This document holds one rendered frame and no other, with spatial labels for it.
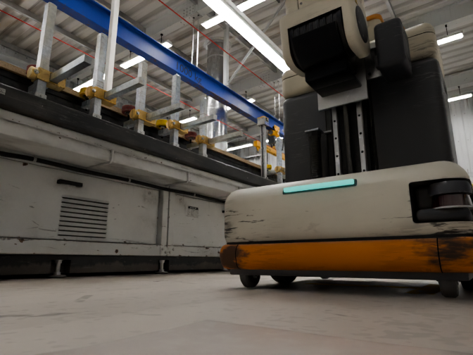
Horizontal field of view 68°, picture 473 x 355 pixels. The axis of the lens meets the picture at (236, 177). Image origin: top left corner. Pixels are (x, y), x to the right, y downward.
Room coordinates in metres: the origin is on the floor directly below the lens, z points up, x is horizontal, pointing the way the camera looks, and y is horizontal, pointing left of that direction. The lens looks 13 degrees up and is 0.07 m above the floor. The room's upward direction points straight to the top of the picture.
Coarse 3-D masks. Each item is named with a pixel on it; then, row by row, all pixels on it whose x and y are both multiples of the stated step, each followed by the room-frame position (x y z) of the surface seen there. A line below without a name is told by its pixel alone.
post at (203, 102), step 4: (200, 100) 2.10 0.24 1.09; (204, 100) 2.09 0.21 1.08; (200, 104) 2.10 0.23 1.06; (204, 104) 2.09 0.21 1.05; (200, 108) 2.10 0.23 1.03; (204, 108) 2.09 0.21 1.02; (200, 112) 2.10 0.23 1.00; (204, 112) 2.09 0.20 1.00; (200, 116) 2.10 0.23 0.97; (204, 116) 2.09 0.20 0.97; (204, 124) 2.09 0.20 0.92; (200, 128) 2.10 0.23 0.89; (204, 128) 2.09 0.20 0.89; (200, 132) 2.10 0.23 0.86; (204, 132) 2.09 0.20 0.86; (200, 144) 2.10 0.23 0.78; (204, 144) 2.10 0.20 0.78; (200, 148) 2.10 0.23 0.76; (204, 148) 2.10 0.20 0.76; (200, 152) 2.10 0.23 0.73; (204, 152) 2.10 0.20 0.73
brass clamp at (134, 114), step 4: (132, 112) 1.67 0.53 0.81; (136, 112) 1.66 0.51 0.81; (140, 112) 1.68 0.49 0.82; (144, 112) 1.70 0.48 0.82; (132, 116) 1.66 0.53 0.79; (136, 116) 1.67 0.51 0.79; (140, 116) 1.68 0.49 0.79; (144, 116) 1.70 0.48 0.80; (144, 120) 1.70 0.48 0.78; (148, 120) 1.72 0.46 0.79; (152, 120) 1.74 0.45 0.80; (144, 124) 1.75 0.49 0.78; (148, 124) 1.75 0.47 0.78; (152, 124) 1.75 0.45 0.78
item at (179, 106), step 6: (180, 102) 1.57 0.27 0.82; (162, 108) 1.64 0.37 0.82; (168, 108) 1.61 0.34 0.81; (174, 108) 1.59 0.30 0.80; (180, 108) 1.58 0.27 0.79; (150, 114) 1.69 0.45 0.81; (156, 114) 1.66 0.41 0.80; (162, 114) 1.65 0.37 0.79; (168, 114) 1.65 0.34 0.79; (132, 120) 1.77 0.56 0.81; (150, 120) 1.73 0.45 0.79; (126, 126) 1.81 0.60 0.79; (132, 126) 1.81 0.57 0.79
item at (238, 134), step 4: (232, 132) 2.00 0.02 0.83; (236, 132) 1.99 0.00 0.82; (240, 132) 1.97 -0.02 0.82; (220, 136) 2.06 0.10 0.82; (224, 136) 2.04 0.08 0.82; (228, 136) 2.02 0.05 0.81; (232, 136) 2.00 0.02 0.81; (236, 136) 1.99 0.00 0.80; (240, 136) 1.99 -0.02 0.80; (208, 140) 2.11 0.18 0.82; (212, 140) 2.10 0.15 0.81; (216, 140) 2.08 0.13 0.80; (220, 140) 2.07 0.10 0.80; (224, 140) 2.07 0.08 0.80; (188, 144) 2.21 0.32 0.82; (192, 144) 2.20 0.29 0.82; (196, 144) 2.17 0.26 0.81; (188, 148) 2.22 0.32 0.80; (192, 148) 2.22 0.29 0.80
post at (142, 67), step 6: (138, 66) 1.70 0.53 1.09; (144, 66) 1.69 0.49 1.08; (138, 72) 1.70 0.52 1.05; (144, 72) 1.69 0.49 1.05; (144, 78) 1.70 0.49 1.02; (144, 84) 1.70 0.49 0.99; (138, 90) 1.69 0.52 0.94; (144, 90) 1.70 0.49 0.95; (138, 96) 1.69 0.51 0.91; (144, 96) 1.70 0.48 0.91; (138, 102) 1.69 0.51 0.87; (144, 102) 1.70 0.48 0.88; (138, 108) 1.68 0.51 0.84; (144, 108) 1.71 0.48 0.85; (138, 120) 1.68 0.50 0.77; (138, 126) 1.68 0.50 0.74
